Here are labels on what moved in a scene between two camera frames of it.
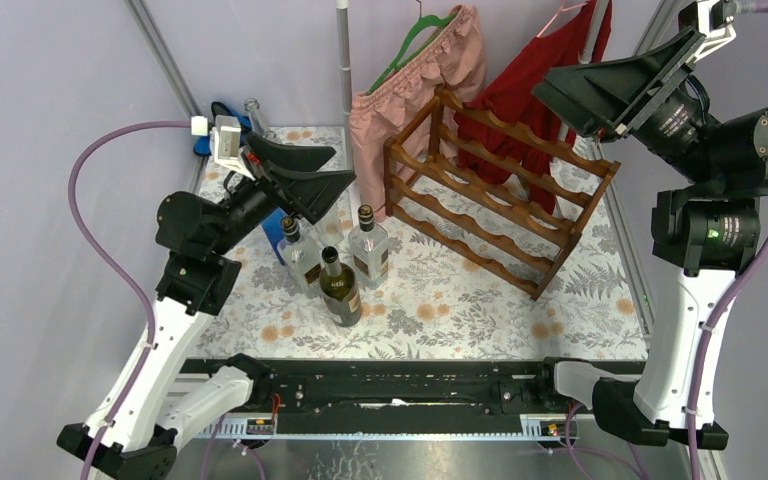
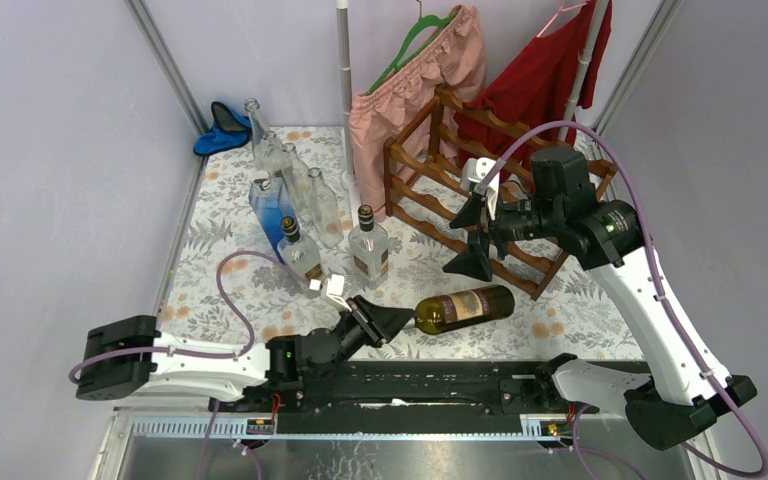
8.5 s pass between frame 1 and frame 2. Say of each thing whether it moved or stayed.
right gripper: moved
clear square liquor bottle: stayed
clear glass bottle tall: stayed
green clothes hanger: stayed
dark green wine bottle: moved
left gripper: moved
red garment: stayed
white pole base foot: stayed
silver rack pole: stayed
